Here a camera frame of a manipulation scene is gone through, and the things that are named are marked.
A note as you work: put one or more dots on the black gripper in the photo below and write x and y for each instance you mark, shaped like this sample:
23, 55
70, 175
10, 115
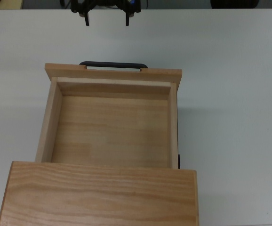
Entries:
105, 2

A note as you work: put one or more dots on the wooden two-drawer cabinet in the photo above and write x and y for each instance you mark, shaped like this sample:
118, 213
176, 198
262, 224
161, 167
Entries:
98, 195

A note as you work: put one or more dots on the black rounded chair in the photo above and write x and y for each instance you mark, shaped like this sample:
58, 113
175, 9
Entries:
234, 3

